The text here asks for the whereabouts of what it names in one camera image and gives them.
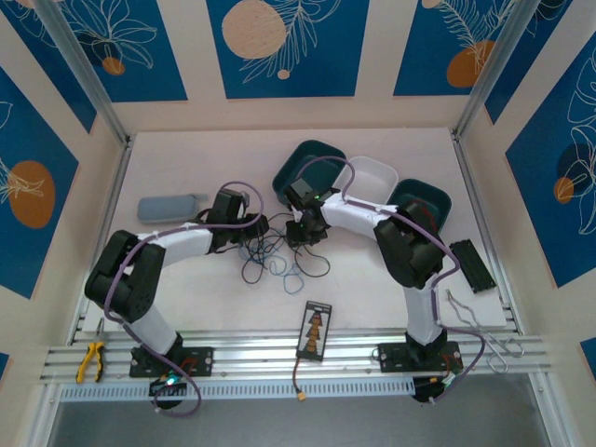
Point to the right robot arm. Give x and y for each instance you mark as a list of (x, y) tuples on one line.
[(414, 251)]

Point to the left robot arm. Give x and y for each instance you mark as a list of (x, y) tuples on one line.
[(125, 279)]

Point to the teal plastic bin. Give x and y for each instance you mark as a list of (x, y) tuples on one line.
[(288, 172), (440, 200)]

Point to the grey fabric pouch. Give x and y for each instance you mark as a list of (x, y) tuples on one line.
[(163, 209)]

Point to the white plastic bin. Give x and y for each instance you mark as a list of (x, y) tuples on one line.
[(372, 181)]

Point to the black card with orange figure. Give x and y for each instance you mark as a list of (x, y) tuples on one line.
[(314, 330)]

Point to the lead with yellow connector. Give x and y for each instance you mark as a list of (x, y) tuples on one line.
[(302, 397)]

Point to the black ridged tray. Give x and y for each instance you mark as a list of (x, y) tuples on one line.
[(472, 265)]

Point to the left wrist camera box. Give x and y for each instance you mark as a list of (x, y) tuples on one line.
[(228, 205)]

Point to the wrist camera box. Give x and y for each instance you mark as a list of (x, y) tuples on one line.
[(302, 191), (228, 205)]

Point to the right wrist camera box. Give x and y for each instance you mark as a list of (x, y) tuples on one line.
[(302, 191)]

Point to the aluminium rail frame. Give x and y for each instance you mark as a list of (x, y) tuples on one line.
[(256, 344)]

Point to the aluminium side rail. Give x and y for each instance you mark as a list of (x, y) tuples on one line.
[(112, 200), (470, 177)]

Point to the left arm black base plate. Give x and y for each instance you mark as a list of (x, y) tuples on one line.
[(200, 361)]

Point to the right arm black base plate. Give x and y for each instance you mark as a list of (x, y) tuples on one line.
[(391, 356)]

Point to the aluminium corner post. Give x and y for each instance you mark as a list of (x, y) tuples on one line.
[(84, 70), (493, 60)]

